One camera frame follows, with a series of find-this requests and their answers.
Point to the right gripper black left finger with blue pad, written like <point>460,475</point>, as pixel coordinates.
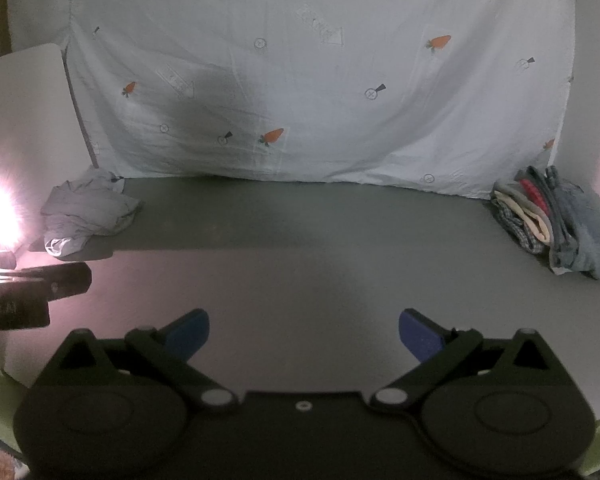
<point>158,362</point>

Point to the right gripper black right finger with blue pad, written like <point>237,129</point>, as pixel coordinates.
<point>441,355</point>

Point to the light grey shirt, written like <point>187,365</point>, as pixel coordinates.
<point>93,205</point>

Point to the cream folded garment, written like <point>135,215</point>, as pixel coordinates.
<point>534,222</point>

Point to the white board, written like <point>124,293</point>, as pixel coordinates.
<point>41,141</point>

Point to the grey folded garment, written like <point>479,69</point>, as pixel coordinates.
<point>515,191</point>

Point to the red folded garment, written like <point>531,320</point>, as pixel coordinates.
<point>535,195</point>

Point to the blue-grey fleece garment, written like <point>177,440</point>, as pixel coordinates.
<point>580,209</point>

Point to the white carrot print backdrop sheet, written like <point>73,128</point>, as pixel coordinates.
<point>447,96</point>

